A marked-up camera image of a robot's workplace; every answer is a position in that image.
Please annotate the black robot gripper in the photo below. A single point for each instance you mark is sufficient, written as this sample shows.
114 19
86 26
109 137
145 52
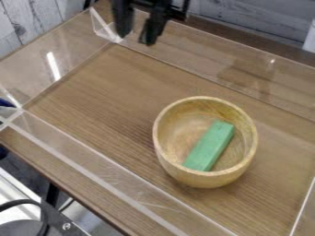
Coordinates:
162 11

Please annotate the brown wooden bowl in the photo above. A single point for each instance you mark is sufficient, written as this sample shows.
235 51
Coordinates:
179 127

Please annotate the green rectangular block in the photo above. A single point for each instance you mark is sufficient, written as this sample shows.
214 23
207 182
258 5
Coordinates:
210 147

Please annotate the clear acrylic corner bracket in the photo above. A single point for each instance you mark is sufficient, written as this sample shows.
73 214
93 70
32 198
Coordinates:
105 28

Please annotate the clear acrylic table enclosure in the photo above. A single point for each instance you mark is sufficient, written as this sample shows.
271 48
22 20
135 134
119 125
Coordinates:
86 96

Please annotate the black metal bracket with bolt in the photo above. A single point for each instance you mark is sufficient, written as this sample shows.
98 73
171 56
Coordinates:
57 224

